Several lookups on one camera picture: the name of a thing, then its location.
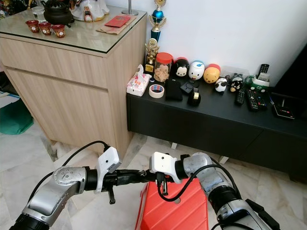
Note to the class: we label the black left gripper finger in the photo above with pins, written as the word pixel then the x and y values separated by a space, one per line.
pixel 131 174
pixel 131 179

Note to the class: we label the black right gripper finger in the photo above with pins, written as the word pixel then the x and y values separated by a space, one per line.
pixel 146 178
pixel 146 173

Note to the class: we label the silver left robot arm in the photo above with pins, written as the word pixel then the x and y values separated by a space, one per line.
pixel 62 184

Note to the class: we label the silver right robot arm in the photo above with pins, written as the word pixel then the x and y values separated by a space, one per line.
pixel 196 165

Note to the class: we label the black low TV console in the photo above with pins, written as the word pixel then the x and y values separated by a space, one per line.
pixel 211 129

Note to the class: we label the beige tape roll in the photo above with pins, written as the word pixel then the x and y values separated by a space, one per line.
pixel 151 91

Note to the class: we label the black wallet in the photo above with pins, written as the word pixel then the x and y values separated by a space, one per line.
pixel 174 91

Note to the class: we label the pink tissue pack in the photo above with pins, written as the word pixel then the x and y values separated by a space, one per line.
pixel 137 84

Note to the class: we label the black tape dispenser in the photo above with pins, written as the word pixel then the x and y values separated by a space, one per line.
pixel 195 97

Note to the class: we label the small black pouch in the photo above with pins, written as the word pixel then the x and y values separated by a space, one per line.
pixel 186 87

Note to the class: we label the light wooden cabinet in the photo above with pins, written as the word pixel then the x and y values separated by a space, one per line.
pixel 67 91

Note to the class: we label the red-lidded snack jar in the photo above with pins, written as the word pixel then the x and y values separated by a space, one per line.
pixel 163 68

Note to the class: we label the black mouse plush toy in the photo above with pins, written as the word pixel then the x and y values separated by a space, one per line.
pixel 180 68

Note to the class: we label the white duck plush toy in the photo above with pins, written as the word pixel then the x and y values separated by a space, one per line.
pixel 196 71

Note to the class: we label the small panda figure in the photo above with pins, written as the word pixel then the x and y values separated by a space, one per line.
pixel 221 85

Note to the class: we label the short black remote control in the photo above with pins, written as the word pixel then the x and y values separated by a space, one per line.
pixel 240 97

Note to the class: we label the green bag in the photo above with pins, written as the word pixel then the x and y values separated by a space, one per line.
pixel 14 117

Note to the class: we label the yellow bear plush toy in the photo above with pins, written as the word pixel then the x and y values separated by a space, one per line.
pixel 212 74

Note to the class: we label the small gold trophy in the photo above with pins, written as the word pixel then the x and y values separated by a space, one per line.
pixel 151 53

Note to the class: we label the long black remote control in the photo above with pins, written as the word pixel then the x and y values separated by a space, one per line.
pixel 253 100

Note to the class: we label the small black white figure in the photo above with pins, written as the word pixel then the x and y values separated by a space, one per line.
pixel 236 84

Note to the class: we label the black remote coloured buttons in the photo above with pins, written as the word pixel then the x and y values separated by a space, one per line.
pixel 262 100

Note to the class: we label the black flat box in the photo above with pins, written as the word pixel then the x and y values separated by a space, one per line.
pixel 284 106

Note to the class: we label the brown paper sheet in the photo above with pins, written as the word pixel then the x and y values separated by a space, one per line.
pixel 108 30

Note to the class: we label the black handset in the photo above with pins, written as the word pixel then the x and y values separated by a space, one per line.
pixel 264 69

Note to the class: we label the red envelope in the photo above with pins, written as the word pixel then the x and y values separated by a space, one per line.
pixel 118 21

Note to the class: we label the blue and gold trophy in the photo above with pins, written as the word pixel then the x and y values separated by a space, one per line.
pixel 157 18

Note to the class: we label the small red cup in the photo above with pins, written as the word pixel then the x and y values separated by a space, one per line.
pixel 45 28
pixel 58 30
pixel 32 26

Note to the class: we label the silver lamp base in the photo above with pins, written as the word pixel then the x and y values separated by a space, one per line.
pixel 129 11

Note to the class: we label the black television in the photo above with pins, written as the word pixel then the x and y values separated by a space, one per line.
pixel 292 79

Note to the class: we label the white porcelain figurine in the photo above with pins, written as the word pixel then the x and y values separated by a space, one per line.
pixel 90 9

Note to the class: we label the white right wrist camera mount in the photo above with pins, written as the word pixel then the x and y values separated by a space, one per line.
pixel 164 163

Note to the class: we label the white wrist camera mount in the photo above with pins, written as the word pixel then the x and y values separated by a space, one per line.
pixel 108 161
pixel 164 163

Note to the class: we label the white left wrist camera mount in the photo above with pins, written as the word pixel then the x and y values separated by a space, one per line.
pixel 108 161

